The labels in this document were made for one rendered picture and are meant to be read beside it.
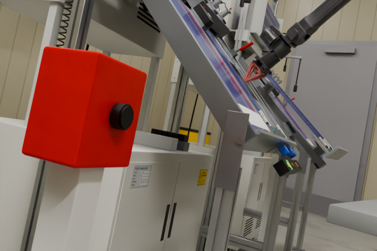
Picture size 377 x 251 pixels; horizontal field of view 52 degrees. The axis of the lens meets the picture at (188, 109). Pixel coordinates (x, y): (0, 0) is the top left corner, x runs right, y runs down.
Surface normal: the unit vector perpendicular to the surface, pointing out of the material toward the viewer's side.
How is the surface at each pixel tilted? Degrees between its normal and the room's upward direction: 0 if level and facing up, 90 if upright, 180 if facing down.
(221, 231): 90
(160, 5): 90
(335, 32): 90
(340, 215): 90
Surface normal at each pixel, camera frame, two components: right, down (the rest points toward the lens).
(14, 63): 0.78, 0.11
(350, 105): -0.59, -0.16
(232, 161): -0.38, -0.12
